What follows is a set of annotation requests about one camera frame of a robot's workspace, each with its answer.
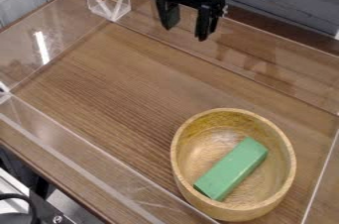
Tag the green rectangular block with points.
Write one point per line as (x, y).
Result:
(229, 172)

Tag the brown wooden bowl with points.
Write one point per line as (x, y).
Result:
(203, 140)

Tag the clear acrylic tray wall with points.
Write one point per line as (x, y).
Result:
(98, 92)

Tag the clear acrylic corner bracket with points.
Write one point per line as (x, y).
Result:
(110, 9)

